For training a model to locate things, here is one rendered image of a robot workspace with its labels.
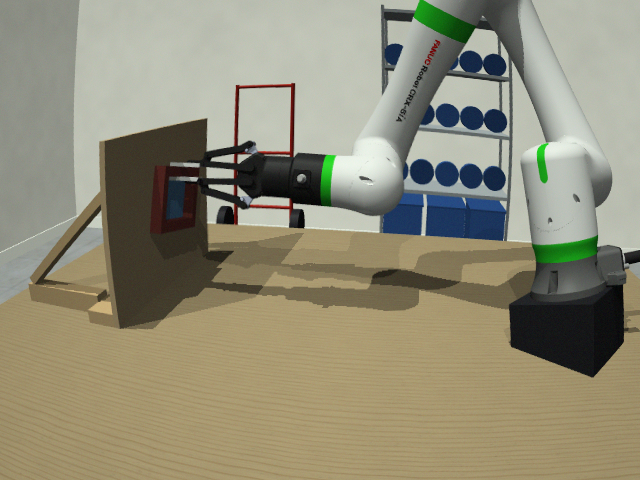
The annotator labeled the red rectangular frame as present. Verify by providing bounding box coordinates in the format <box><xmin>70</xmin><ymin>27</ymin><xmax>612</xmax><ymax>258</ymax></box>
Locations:
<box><xmin>150</xmin><ymin>166</ymin><xmax>200</xmax><ymax>234</ymax></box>

